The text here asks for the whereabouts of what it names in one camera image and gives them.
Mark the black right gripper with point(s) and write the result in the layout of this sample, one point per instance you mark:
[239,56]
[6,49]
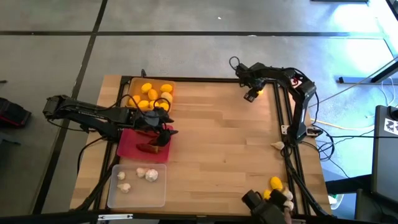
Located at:
[253,79]

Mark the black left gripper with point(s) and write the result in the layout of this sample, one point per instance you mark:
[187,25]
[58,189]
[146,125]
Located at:
[152,119]

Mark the red pepper green stem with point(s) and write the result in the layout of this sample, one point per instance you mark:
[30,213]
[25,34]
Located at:
[146,148]

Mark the pale yellow lemon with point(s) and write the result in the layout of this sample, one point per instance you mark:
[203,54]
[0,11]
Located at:
[166,97]

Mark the orange-yellow lemon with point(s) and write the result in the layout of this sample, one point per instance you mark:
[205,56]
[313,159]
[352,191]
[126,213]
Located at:
[134,100]

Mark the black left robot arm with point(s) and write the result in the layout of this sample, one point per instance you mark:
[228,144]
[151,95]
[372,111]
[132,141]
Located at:
[93,115]

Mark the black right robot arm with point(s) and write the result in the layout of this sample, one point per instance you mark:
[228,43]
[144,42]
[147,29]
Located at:
[298,93]

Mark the pink plastic basket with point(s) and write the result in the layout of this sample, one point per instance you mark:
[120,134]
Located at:
[130,151]

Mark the orange plastic basket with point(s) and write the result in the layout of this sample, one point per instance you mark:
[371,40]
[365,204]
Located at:
[136,85]

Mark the clear plastic basket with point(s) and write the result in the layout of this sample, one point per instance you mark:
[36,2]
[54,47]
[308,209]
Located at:
[140,196]

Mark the grey metal stand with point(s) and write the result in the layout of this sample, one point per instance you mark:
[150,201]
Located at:
[367,79]

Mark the person's hand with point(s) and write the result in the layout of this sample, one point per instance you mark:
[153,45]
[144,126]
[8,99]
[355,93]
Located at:
[285,216]

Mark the white cup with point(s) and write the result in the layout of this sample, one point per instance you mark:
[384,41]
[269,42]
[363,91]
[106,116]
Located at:
[335,199]

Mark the black bag red trim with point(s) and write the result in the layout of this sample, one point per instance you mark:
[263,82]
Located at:
[14,113]

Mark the black computer cart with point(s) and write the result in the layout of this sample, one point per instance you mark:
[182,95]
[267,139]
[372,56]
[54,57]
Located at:
[385,155]

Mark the black metal table frame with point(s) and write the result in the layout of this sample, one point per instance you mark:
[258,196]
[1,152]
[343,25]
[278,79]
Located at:
[202,79]

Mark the white metal bracket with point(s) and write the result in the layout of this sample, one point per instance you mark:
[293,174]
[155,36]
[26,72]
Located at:
[284,129]

